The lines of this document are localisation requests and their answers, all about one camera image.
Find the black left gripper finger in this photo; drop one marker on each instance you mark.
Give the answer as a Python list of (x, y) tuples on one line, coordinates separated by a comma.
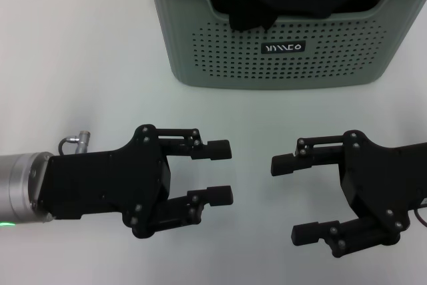
[(217, 149), (217, 195)]

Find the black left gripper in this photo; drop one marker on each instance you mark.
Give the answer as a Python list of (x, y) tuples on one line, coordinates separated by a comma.
[(106, 181)]

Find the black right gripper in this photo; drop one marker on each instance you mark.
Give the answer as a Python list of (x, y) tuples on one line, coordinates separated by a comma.
[(383, 178)]

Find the green perforated plastic storage basket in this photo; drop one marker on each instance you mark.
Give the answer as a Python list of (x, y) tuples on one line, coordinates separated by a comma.
[(350, 48)]

